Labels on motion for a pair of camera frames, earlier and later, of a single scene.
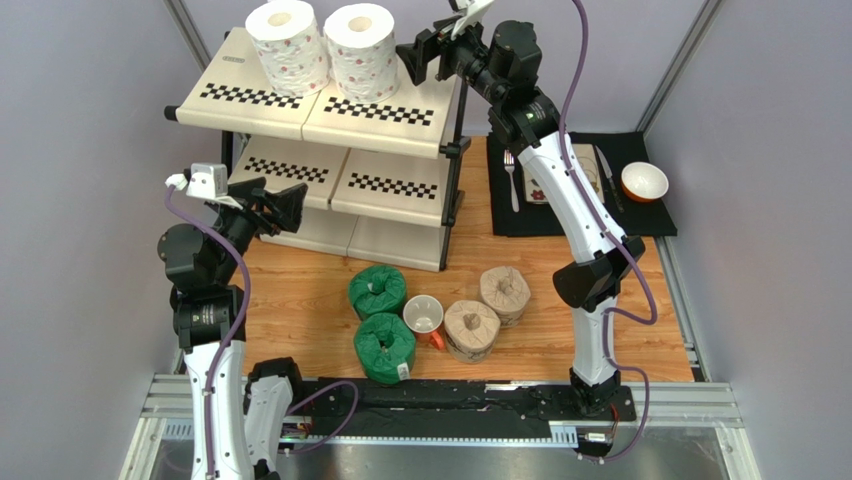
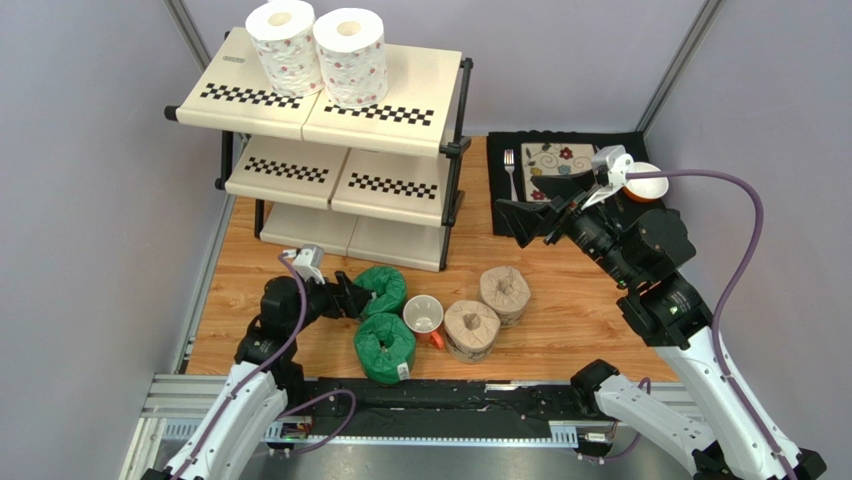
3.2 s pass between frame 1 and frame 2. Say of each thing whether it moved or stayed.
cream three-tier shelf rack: stayed
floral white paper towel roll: moved
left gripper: moved
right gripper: moved
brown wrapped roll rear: stayed
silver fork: stayed
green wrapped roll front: stayed
